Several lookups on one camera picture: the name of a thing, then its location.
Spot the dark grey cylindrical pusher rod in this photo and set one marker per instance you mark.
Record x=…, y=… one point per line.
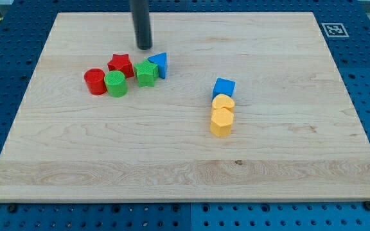
x=141, y=21

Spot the blue cube block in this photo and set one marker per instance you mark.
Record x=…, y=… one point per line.
x=223, y=86

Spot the green cylinder block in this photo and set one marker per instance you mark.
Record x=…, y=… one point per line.
x=116, y=85

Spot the black white fiducial marker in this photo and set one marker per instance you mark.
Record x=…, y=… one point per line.
x=335, y=30

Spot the red star block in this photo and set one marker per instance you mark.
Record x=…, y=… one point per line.
x=121, y=63

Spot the yellow heart block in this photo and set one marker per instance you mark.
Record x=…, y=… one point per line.
x=222, y=101

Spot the red cylinder block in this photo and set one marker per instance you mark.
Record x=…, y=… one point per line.
x=94, y=80

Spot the blue triangle block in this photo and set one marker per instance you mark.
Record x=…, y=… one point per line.
x=161, y=60

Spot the yellow hexagon block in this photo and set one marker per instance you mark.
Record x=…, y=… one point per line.
x=221, y=122

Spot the light wooden board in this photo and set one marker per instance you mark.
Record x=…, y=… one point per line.
x=296, y=136

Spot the green star block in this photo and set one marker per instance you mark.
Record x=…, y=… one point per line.
x=146, y=73

